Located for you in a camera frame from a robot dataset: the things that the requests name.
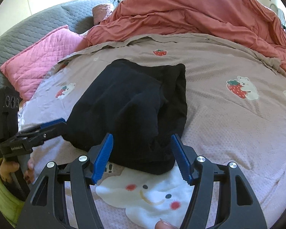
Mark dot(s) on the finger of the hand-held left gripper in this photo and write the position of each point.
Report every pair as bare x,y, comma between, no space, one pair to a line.
54,123
50,134

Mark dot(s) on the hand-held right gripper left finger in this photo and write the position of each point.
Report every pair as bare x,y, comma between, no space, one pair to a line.
102,159

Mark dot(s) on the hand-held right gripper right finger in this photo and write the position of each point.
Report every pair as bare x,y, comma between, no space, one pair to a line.
182,158

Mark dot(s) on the black garment with orange label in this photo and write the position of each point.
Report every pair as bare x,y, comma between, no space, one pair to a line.
128,109

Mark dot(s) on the person's left hand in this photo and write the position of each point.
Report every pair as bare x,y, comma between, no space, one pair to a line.
28,169

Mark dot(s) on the person's right hand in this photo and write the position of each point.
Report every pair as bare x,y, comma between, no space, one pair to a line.
165,224

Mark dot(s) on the strawberry bear printed blanket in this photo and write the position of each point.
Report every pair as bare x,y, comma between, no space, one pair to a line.
228,128

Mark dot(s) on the pink quilted pillow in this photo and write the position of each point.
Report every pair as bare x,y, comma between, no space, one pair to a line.
38,62

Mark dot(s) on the grey quilted headboard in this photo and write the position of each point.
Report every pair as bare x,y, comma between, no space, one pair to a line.
26,28

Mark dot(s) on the mauve pillow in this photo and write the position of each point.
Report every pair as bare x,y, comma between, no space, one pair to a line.
102,13

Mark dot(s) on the salmon duvet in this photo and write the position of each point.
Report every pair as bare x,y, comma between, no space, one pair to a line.
193,9

